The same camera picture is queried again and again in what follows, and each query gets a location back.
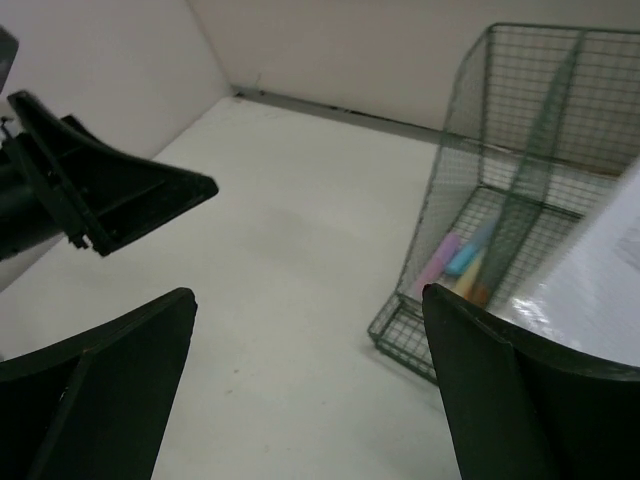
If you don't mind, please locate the clear mesh pouch beige zipper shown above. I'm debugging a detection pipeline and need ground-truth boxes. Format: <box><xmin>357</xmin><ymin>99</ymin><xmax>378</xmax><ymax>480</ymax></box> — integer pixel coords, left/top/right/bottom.
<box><xmin>492</xmin><ymin>162</ymin><xmax>639</xmax><ymax>367</ymax></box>

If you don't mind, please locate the green wire desk organizer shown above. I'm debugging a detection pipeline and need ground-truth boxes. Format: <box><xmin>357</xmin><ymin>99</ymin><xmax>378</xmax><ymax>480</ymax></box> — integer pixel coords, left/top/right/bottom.
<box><xmin>368</xmin><ymin>22</ymin><xmax>639</xmax><ymax>381</ymax></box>

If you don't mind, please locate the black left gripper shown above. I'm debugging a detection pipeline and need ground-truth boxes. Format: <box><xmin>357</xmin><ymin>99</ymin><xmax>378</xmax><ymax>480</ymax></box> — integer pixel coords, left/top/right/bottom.
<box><xmin>1</xmin><ymin>91</ymin><xmax>219</xmax><ymax>260</ymax></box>

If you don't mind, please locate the orange highlighter pen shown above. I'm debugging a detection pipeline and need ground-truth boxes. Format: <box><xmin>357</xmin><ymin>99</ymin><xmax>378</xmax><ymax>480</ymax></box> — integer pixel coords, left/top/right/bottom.
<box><xmin>471</xmin><ymin>285</ymin><xmax>491</xmax><ymax>308</ymax></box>

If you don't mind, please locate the aluminium table edge rail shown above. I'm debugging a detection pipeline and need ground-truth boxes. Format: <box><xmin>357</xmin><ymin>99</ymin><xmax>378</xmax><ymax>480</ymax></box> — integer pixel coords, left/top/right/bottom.
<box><xmin>232</xmin><ymin>85</ymin><xmax>442</xmax><ymax>144</ymax></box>

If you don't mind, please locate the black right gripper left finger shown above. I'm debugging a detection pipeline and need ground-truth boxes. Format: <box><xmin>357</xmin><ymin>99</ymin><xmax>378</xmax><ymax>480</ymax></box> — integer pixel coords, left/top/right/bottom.
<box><xmin>1</xmin><ymin>288</ymin><xmax>197</xmax><ymax>479</ymax></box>

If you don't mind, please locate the blue highlighter pen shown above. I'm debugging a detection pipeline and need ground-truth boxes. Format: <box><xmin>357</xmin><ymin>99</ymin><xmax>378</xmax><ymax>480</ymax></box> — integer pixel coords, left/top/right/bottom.
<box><xmin>444</xmin><ymin>215</ymin><xmax>499</xmax><ymax>277</ymax></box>

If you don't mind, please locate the yellow highlighter pen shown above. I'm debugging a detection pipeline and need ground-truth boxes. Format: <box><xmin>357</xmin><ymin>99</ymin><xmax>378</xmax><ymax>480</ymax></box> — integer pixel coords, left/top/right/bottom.
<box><xmin>453</xmin><ymin>249</ymin><xmax>486</xmax><ymax>300</ymax></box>

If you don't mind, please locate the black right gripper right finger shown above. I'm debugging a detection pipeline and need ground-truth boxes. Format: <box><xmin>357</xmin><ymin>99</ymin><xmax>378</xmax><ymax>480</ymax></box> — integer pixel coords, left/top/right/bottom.
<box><xmin>422</xmin><ymin>284</ymin><xmax>639</xmax><ymax>479</ymax></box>

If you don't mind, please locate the purple highlighter pen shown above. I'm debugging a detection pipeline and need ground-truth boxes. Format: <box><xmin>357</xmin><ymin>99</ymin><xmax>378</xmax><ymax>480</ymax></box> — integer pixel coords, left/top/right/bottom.
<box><xmin>411</xmin><ymin>232</ymin><xmax>461</xmax><ymax>299</ymax></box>

